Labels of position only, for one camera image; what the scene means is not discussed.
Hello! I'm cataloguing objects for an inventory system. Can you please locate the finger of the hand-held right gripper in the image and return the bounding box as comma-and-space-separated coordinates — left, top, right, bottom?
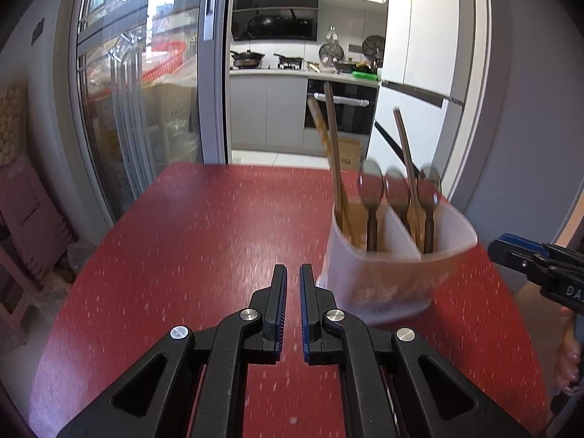
487, 233, 564, 284

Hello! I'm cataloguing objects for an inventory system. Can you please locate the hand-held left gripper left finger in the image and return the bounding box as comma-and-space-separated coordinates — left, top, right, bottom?
57, 265, 288, 438

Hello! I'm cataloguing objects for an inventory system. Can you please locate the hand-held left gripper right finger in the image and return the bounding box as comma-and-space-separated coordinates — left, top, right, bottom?
300, 264, 532, 438

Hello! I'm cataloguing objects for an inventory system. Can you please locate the beige plastic utensil holder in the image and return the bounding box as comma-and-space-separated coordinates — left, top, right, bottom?
318, 201, 478, 328

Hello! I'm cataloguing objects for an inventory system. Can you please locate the metal spoon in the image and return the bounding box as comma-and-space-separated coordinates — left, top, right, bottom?
384, 168, 411, 222
357, 160, 385, 251
419, 166, 442, 254

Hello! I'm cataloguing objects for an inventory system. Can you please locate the wooden chopstick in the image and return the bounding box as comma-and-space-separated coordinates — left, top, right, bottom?
308, 98, 354, 240
324, 81, 353, 238
393, 107, 426, 251

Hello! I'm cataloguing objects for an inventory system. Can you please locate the person's right hand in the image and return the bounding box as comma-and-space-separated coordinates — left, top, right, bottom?
553, 306, 584, 395

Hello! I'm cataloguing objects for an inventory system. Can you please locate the cardboard box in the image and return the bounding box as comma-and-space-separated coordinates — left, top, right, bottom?
326, 136, 363, 169

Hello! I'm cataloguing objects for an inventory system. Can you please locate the white kitchen counter cabinet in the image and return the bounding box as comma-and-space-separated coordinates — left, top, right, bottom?
228, 68, 311, 153

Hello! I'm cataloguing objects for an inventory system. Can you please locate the black built-in oven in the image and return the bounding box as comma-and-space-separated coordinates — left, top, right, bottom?
305, 77, 379, 137

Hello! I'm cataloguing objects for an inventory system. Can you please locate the white refrigerator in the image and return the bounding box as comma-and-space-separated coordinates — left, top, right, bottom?
367, 0, 491, 201

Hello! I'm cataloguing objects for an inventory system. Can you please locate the black wok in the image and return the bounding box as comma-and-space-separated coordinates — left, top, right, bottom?
230, 49, 266, 68

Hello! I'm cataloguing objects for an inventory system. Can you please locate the sliding glass door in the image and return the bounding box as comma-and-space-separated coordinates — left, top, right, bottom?
68, 0, 231, 224

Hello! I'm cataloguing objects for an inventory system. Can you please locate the pink folding stool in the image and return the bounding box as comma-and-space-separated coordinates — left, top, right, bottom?
0, 153, 78, 347

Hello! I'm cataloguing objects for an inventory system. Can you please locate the black range hood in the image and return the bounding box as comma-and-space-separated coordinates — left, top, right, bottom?
231, 0, 319, 42

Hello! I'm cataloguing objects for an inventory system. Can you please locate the beige beaded cushion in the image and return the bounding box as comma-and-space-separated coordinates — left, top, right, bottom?
0, 80, 28, 165

